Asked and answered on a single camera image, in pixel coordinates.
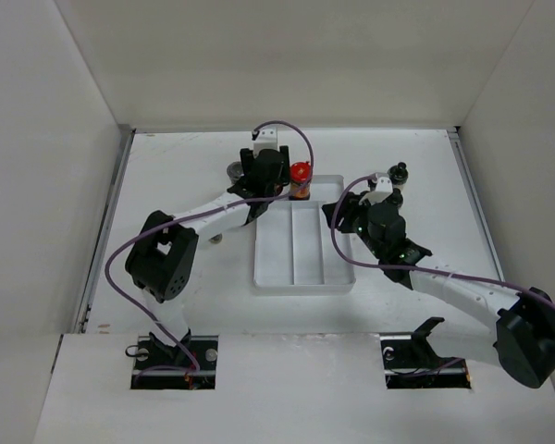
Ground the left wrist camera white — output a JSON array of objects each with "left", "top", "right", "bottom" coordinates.
[{"left": 252, "top": 126, "right": 278, "bottom": 154}]

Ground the black cap brown granule dispenser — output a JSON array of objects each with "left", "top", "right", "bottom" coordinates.
[{"left": 386, "top": 188, "right": 404, "bottom": 209}]

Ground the red lid sauce jar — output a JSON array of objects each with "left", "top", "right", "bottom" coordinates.
[{"left": 289, "top": 161, "right": 312, "bottom": 201}]

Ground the white plastic organizer tray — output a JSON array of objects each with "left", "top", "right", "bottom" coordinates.
[{"left": 253, "top": 175, "right": 356, "bottom": 295}]

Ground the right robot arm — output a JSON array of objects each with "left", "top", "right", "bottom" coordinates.
[{"left": 322, "top": 190, "right": 555, "bottom": 389}]

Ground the black cap white powder dispenser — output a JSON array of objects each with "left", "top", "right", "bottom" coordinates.
[{"left": 388, "top": 162, "right": 409, "bottom": 191}]

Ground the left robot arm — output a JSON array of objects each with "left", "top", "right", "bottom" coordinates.
[{"left": 125, "top": 145, "right": 290, "bottom": 369}]

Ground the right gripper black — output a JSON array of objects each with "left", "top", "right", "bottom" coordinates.
[{"left": 321, "top": 191, "right": 386, "bottom": 259}]

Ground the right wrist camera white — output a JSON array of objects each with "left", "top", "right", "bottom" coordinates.
[{"left": 366, "top": 173, "right": 393, "bottom": 204}]

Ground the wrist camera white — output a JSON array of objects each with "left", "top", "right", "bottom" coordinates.
[
  {"left": 252, "top": 126, "right": 278, "bottom": 154},
  {"left": 366, "top": 173, "right": 393, "bottom": 204}
]

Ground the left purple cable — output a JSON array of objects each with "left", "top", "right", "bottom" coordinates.
[{"left": 104, "top": 120, "right": 314, "bottom": 385}]

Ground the red label spice bottle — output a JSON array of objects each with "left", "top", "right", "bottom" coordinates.
[{"left": 210, "top": 234, "right": 223, "bottom": 244}]

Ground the clear cap salt grinder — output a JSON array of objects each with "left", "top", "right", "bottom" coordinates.
[{"left": 227, "top": 161, "right": 243, "bottom": 185}]

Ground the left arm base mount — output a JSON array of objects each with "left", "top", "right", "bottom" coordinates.
[{"left": 125, "top": 333, "right": 219, "bottom": 390}]

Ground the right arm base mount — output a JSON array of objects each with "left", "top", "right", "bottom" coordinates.
[{"left": 379, "top": 317, "right": 471, "bottom": 389}]

